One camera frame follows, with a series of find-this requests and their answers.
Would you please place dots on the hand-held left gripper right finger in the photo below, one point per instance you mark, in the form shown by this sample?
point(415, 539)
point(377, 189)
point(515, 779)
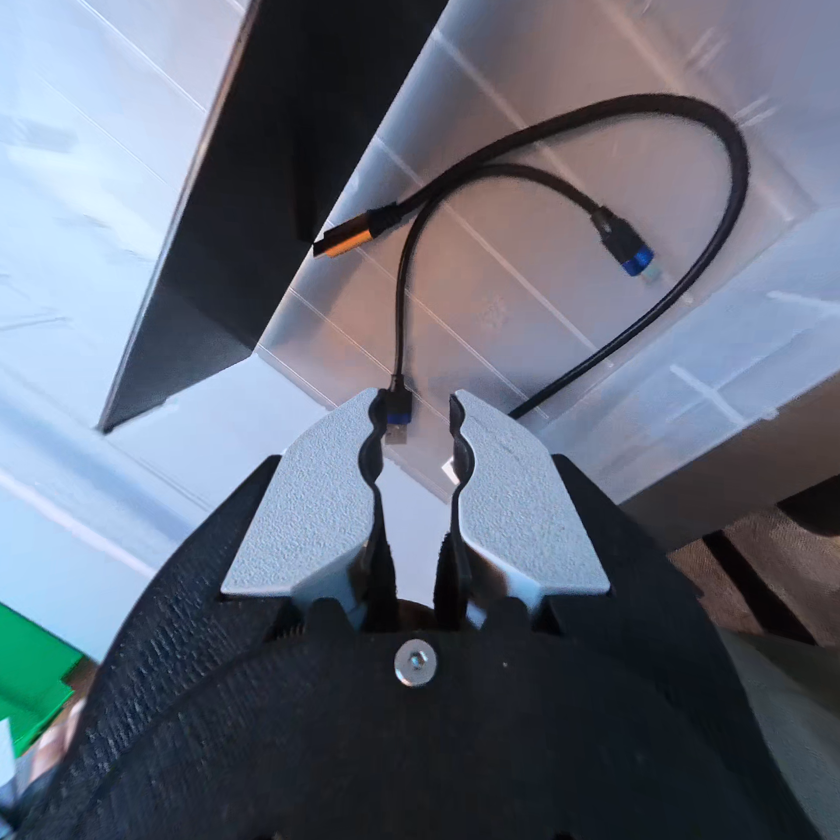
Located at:
point(525, 518)

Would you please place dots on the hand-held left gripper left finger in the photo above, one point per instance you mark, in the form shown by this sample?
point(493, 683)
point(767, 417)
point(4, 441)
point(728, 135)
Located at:
point(308, 518)

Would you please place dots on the clear plastic bin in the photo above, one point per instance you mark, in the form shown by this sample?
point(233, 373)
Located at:
point(525, 295)

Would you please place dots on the green plastic bin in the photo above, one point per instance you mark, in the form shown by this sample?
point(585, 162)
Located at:
point(33, 669)

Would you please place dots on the person's grey pants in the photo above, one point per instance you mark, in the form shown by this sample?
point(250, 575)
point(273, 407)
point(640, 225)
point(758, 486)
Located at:
point(787, 735)

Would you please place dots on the black bin divider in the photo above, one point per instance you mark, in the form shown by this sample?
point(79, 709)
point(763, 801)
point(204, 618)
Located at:
point(262, 164)

